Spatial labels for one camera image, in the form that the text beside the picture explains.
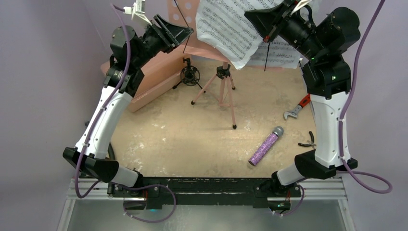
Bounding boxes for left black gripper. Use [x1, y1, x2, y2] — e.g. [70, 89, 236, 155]
[133, 15, 193, 69]

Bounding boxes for pink music stand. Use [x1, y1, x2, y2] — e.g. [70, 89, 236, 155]
[167, 0, 237, 129]

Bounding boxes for sheet music page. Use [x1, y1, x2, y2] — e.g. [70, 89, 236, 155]
[246, 36, 301, 69]
[195, 0, 282, 70]

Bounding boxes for black microphone shock mount stand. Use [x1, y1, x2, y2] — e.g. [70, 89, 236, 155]
[172, 58, 203, 89]

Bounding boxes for purple glitter microphone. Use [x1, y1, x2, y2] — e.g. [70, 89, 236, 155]
[248, 126, 284, 166]

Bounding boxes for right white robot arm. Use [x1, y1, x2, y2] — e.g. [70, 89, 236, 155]
[244, 0, 360, 196]

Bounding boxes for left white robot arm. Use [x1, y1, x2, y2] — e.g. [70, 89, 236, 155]
[63, 14, 194, 197]

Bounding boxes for pink translucent storage box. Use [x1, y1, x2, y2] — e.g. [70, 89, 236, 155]
[100, 48, 192, 113]

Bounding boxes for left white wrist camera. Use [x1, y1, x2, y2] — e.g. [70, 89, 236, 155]
[123, 0, 152, 28]

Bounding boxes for red handled tool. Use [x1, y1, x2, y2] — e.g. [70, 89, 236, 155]
[283, 94, 311, 120]

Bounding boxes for black handled pliers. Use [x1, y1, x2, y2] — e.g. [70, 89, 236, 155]
[298, 131, 317, 149]

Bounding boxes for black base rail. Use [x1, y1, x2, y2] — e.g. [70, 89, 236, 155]
[110, 177, 302, 210]

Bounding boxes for aluminium frame profile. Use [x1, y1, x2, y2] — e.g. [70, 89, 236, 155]
[66, 179, 124, 200]

